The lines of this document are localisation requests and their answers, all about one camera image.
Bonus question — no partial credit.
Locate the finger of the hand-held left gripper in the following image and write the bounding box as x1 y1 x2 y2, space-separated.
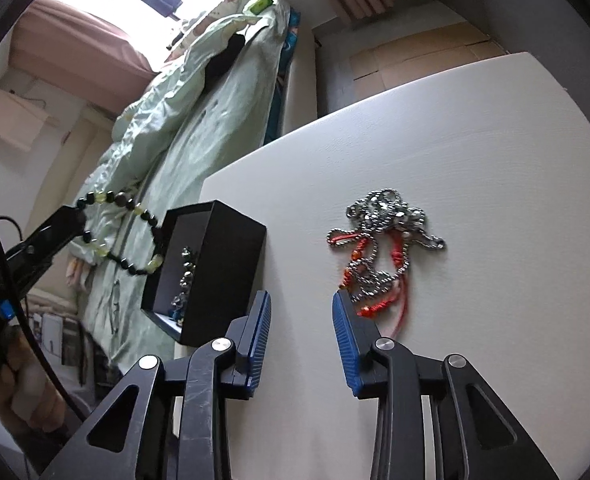
12 232 84 302
0 206 88 262

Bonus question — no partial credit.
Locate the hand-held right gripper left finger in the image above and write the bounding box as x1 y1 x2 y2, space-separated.
40 290 273 480

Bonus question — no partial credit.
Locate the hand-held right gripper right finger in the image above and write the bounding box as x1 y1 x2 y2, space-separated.
331 290 560 480

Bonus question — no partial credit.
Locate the black and yellow bead bracelet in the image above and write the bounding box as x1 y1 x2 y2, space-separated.
75 189 168 277

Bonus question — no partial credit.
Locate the black jewelry box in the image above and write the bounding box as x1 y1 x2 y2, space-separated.
141 200 267 348

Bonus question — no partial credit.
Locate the red cord bracelet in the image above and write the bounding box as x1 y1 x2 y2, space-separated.
342 230 416 338

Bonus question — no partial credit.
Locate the silver ball chain necklace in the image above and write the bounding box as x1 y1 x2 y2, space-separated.
326 189 447 306

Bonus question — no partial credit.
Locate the person's left hand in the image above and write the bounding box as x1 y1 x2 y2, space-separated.
0 366 70 433

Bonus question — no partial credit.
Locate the pink pillow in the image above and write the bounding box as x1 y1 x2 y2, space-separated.
65 255 93 296

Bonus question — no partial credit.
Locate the cream bed headboard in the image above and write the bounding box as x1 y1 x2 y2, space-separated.
22 110 126 261

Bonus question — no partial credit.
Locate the beige hanging towel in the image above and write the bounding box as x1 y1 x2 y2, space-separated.
0 89 58 153

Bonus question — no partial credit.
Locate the bed with green sheet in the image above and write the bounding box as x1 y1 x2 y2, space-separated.
67 5 320 376

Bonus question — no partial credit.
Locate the light green duvet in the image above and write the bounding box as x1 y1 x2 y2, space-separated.
95 12 276 186

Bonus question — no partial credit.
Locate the black cloth item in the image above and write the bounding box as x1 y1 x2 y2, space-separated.
205 32 246 93

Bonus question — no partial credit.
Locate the printed window seat cushion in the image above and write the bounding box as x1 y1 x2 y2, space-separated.
180 0 296 36

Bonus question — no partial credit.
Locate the black cable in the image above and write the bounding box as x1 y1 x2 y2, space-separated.
0 207 88 423

